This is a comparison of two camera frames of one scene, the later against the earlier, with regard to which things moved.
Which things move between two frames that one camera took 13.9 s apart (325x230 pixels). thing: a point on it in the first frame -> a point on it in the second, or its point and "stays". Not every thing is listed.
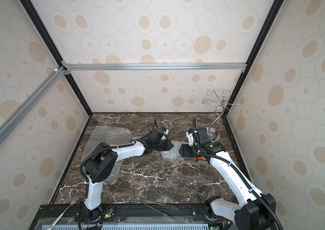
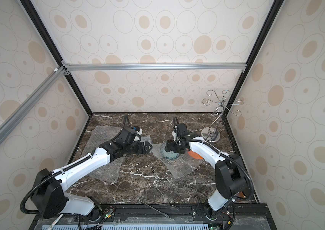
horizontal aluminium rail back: [152, 66] stays
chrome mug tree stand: [214, 132] stays
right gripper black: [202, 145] -> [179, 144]
